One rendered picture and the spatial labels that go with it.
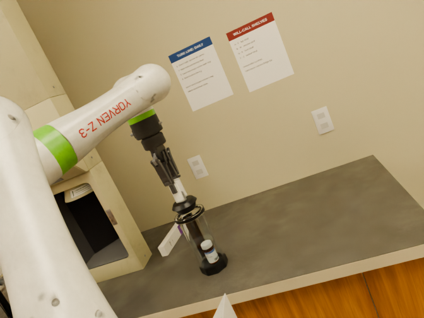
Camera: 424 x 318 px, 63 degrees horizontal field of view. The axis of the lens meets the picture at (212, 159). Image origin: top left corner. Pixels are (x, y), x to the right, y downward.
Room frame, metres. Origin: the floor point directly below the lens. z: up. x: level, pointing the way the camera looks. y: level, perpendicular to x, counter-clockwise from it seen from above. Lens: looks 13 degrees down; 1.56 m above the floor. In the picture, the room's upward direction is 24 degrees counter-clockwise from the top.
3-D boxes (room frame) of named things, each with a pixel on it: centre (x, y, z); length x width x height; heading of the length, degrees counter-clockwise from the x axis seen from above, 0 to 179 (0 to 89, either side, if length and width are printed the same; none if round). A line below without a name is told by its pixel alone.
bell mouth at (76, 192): (1.46, 0.56, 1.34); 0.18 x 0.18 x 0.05
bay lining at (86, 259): (1.49, 0.57, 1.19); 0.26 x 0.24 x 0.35; 74
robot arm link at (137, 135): (1.11, 0.15, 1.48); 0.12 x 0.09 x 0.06; 73
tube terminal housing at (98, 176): (1.49, 0.57, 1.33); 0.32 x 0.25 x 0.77; 74
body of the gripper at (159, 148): (1.11, 0.15, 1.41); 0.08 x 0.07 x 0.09; 163
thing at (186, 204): (1.11, 0.15, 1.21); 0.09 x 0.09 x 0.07
